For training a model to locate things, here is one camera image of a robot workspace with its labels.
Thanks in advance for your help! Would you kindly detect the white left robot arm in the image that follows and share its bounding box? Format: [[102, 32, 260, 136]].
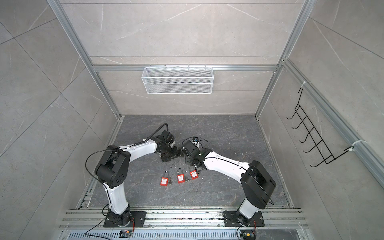
[[95, 130, 184, 227]]

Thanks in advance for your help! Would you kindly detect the red safety padlock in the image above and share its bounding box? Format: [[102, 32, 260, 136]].
[[177, 168, 186, 184], [160, 171, 170, 187], [190, 169, 199, 180]]

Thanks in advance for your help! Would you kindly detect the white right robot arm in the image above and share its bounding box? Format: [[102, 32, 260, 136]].
[[182, 140, 276, 227]]

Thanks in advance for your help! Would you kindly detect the metal base rail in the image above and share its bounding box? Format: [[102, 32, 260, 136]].
[[58, 206, 313, 240]]

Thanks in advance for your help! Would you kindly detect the black wire hook rack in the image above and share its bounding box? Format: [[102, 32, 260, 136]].
[[286, 88, 355, 168]]

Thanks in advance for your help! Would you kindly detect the white wire mesh basket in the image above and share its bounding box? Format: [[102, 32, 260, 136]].
[[142, 67, 214, 95]]

